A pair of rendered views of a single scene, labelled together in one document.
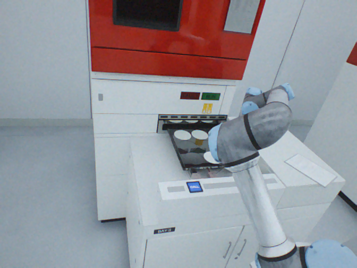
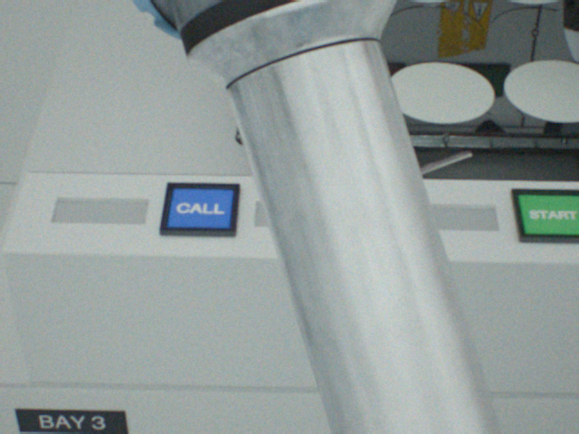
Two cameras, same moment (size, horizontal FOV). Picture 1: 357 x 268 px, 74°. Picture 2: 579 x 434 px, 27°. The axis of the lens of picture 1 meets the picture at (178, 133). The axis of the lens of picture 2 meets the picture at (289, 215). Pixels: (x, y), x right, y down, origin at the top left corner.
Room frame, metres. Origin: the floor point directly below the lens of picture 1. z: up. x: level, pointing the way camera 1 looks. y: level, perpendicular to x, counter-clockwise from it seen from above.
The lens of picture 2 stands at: (0.10, -0.41, 1.53)
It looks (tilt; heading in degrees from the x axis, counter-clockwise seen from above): 40 degrees down; 22
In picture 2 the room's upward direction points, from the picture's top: straight up
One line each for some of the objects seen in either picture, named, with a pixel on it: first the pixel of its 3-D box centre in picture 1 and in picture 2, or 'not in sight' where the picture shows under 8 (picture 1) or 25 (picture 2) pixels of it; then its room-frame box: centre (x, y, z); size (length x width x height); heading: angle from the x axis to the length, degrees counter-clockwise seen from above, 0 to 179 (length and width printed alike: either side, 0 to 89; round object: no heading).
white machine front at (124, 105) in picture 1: (167, 107); not in sight; (1.26, 0.09, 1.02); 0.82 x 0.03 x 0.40; 110
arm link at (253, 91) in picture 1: (252, 99); not in sight; (1.11, -0.32, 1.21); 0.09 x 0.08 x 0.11; 166
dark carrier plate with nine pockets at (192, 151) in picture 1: (205, 145); (432, 33); (1.11, -0.16, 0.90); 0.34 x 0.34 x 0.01; 20
